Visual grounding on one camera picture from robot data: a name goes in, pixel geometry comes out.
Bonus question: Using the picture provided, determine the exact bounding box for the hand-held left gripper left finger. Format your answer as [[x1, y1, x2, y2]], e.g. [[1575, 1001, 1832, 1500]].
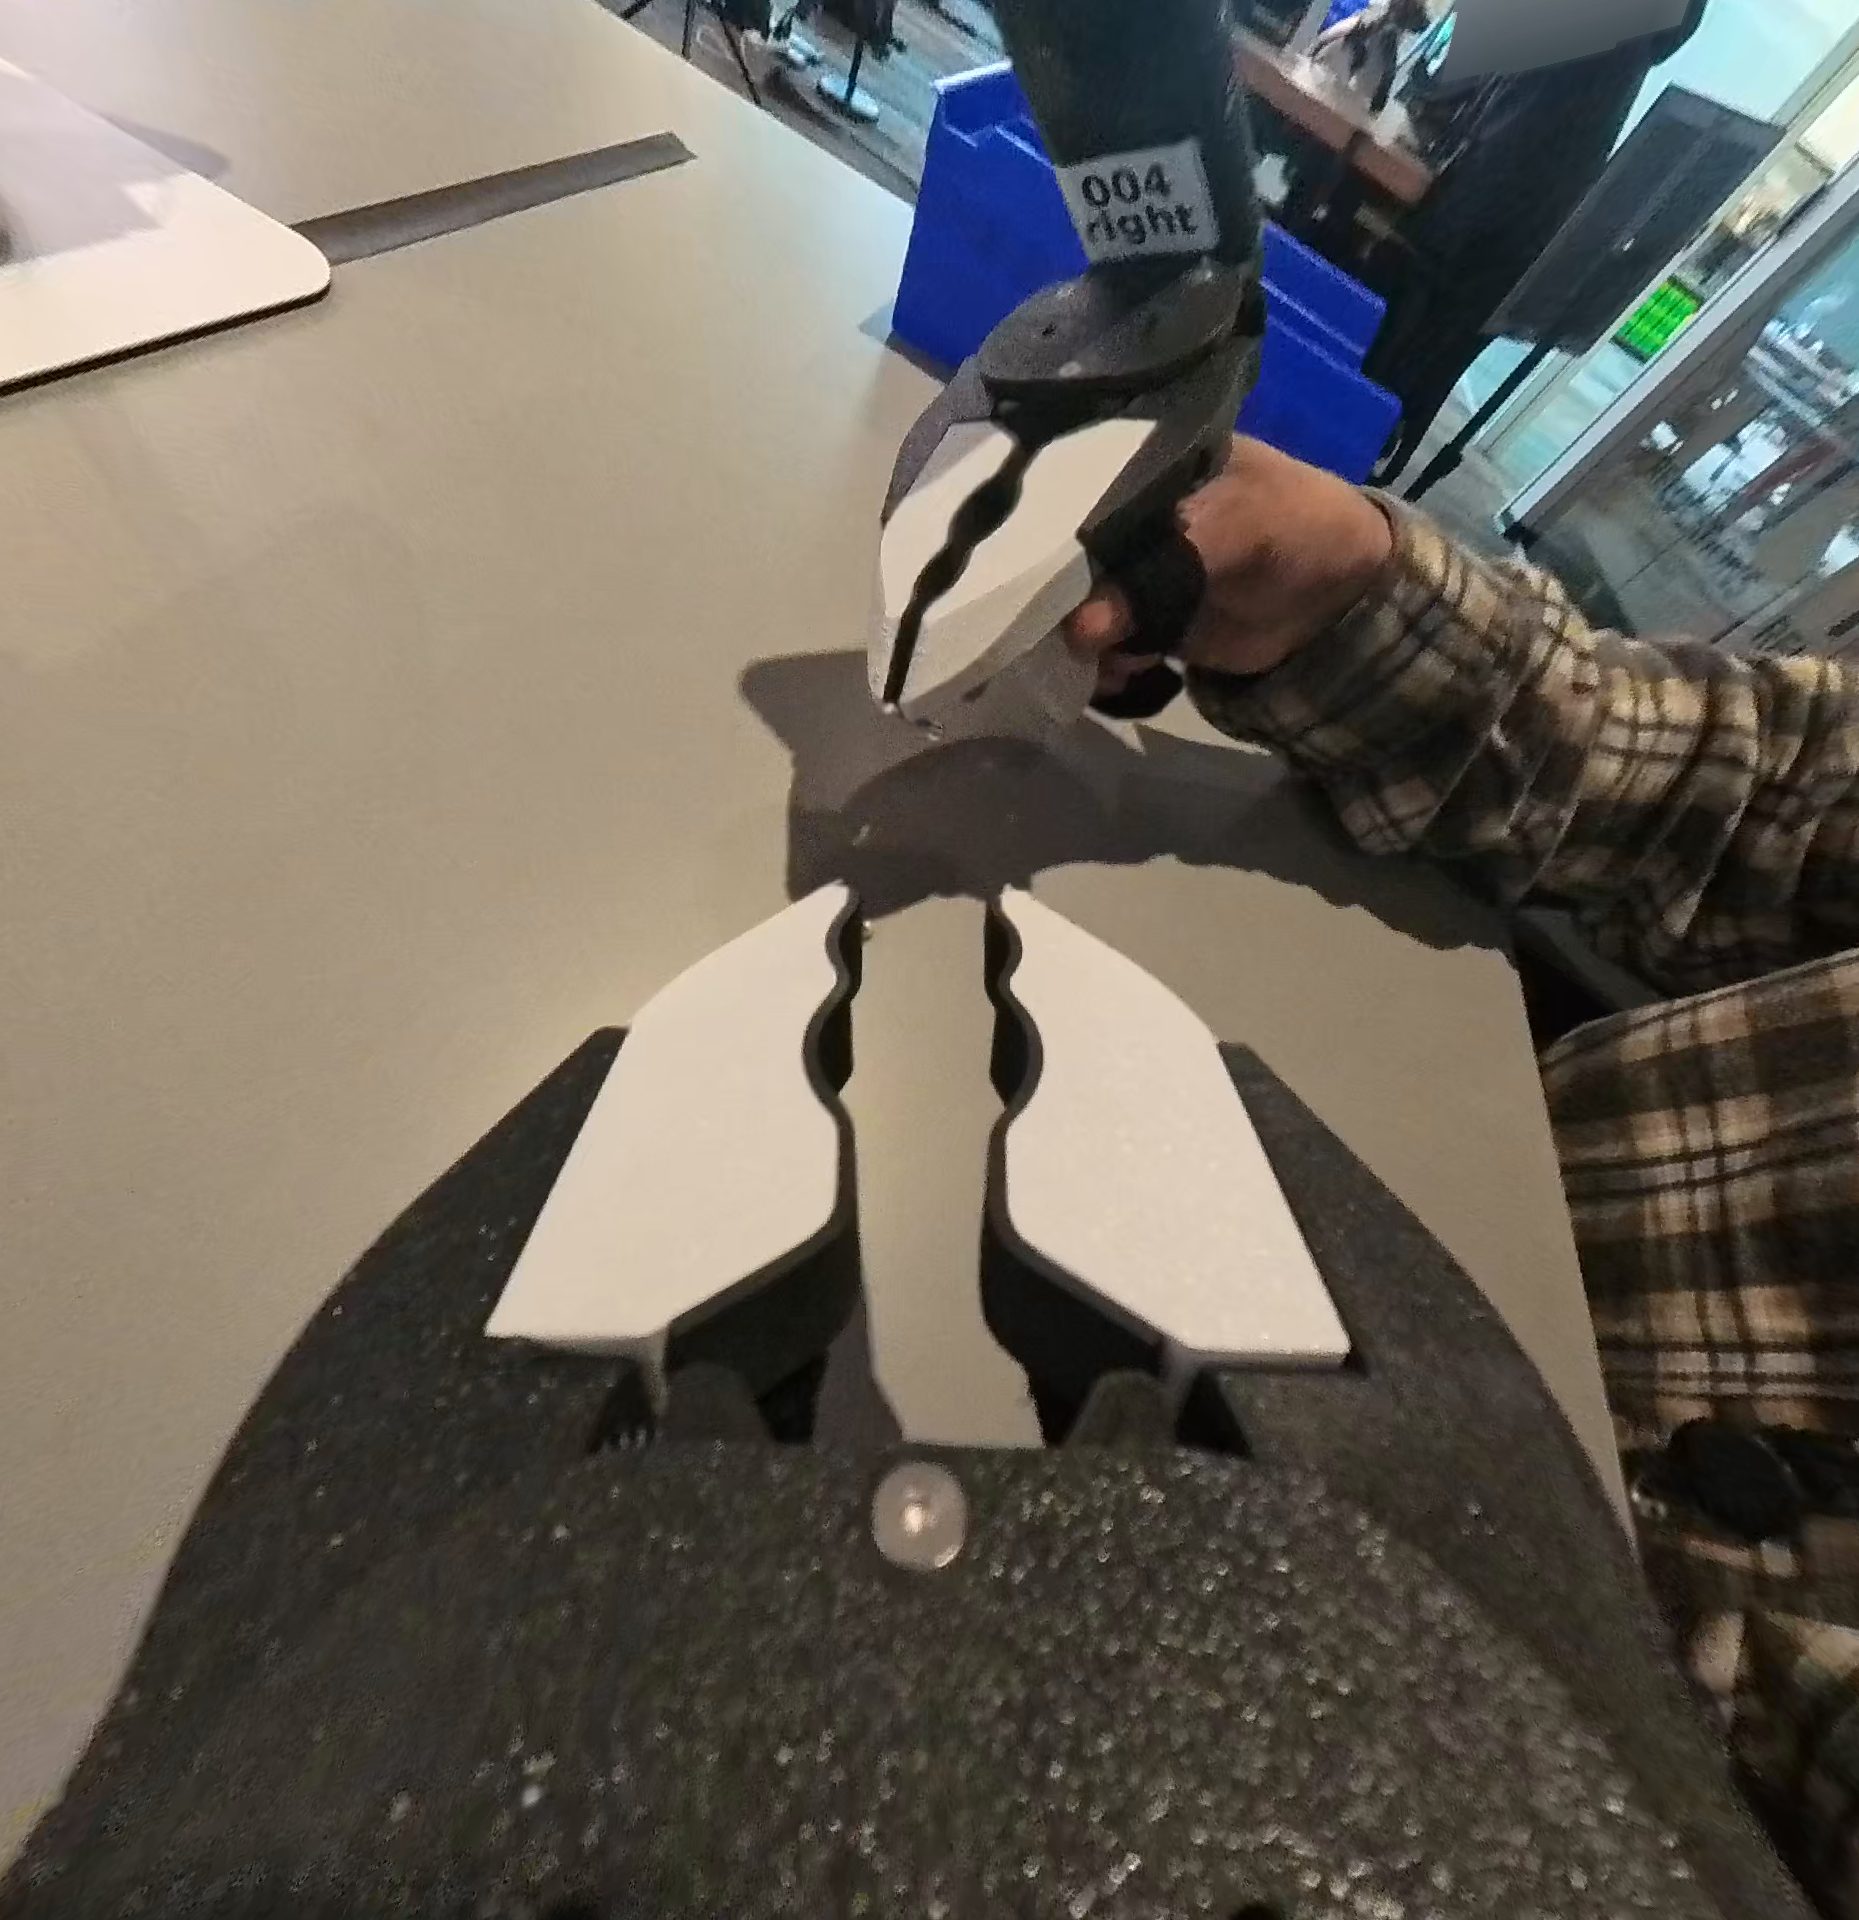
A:
[[482, 884, 874, 1445]]

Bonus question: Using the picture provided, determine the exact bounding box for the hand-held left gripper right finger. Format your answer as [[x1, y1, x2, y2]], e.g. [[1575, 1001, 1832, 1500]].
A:
[[980, 885, 1355, 1445]]

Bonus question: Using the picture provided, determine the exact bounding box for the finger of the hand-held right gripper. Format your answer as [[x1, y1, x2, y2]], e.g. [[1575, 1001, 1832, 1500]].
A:
[[866, 428, 1025, 704], [897, 421, 1160, 741]]

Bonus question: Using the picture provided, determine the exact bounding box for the blue plastic bin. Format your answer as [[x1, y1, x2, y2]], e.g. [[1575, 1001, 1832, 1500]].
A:
[[887, 74, 1406, 485]]

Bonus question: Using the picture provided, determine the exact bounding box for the person's right forearm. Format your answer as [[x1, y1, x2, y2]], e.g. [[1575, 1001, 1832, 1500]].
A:
[[1186, 496, 1859, 1001]]

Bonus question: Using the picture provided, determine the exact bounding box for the person's right hand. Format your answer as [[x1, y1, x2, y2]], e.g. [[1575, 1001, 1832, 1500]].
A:
[[1060, 442, 1397, 710]]

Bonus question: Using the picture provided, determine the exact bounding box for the wooden office desk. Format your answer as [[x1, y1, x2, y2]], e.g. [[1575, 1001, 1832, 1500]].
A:
[[1226, 28, 1446, 212]]

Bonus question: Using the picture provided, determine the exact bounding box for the green display screen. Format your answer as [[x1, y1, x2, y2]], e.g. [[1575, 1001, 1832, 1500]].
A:
[[1611, 275, 1700, 366]]

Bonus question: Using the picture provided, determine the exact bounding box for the black light panel on tripod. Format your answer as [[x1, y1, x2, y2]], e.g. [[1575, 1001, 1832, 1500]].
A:
[[1379, 82, 1787, 504]]

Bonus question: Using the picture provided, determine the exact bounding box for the person's plaid shirt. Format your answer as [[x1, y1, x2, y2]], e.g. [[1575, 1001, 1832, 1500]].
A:
[[1536, 942, 1859, 1920]]

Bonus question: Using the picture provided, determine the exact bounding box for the white tablet stand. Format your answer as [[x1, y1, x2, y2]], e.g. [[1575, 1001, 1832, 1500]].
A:
[[0, 42, 334, 408]]

